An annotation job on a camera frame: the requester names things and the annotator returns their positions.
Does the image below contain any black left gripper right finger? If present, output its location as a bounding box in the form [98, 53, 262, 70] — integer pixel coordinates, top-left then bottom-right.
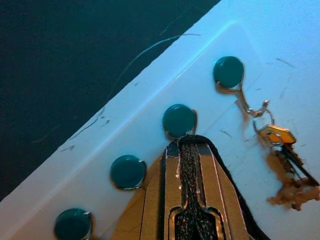
[187, 134, 270, 240]

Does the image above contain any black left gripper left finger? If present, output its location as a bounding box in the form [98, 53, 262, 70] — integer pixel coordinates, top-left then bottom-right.
[140, 139, 191, 240]

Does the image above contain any key with brown charm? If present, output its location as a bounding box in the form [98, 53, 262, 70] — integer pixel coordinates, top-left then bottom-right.
[246, 99, 320, 212]

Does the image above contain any white magnetic board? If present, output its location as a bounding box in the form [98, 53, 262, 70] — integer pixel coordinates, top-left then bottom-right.
[0, 0, 320, 240]

